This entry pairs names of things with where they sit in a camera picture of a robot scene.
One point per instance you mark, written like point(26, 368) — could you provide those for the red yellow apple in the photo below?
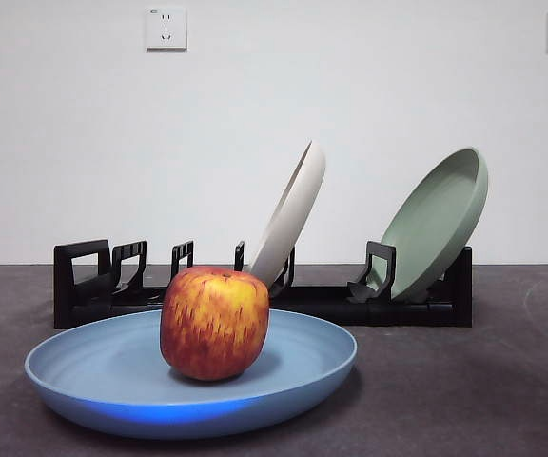
point(214, 323)

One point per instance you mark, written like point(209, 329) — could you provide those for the blue round plate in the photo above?
point(112, 381)

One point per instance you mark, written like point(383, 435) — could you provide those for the cream white round plate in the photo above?
point(298, 209)

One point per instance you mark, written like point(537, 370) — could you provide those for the black plastic plate rack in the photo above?
point(397, 315)

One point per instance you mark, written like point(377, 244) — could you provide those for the pale green round plate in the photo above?
point(433, 228)

